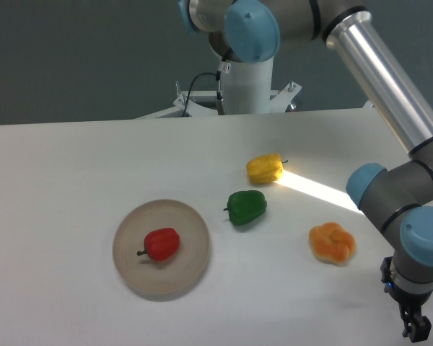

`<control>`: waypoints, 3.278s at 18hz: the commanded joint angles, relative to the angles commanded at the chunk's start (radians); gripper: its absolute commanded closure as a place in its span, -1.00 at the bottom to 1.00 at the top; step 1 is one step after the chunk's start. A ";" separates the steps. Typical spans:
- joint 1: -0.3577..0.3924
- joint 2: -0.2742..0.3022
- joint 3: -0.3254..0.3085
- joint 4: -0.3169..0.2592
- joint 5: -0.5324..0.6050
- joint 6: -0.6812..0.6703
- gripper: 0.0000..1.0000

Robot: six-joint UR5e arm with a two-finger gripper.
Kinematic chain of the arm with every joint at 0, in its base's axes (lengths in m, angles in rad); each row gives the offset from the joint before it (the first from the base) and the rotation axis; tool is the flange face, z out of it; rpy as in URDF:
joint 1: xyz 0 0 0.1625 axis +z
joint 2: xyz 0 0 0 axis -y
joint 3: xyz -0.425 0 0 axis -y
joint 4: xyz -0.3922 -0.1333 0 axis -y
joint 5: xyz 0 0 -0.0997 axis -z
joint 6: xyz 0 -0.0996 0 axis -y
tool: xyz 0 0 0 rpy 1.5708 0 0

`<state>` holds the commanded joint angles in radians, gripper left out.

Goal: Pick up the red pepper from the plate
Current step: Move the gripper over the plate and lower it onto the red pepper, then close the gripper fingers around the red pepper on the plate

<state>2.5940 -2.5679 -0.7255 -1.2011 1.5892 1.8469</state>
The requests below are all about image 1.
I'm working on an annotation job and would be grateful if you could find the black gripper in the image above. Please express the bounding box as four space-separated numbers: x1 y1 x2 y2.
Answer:
380 257 433 342

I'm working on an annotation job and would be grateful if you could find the green bell pepper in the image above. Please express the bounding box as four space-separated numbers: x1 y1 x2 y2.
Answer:
224 190 267 226

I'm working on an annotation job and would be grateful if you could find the red bell pepper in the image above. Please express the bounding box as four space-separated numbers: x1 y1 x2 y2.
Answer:
136 228 180 262

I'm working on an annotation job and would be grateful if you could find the black cable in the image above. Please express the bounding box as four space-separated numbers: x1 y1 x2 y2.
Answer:
181 50 232 117

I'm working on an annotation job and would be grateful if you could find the beige round plate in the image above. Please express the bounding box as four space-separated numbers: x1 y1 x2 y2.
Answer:
113 200 211 301

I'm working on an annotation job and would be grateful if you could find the yellow bell pepper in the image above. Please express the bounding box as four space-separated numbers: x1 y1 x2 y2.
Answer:
246 153 287 185

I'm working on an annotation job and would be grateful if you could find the orange knotted bread roll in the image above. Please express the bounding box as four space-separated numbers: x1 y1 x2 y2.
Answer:
308 222 357 265

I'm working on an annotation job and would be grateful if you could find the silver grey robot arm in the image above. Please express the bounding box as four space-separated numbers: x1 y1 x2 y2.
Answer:
178 1 433 342

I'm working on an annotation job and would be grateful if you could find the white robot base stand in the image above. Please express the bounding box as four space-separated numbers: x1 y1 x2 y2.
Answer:
143 59 323 119

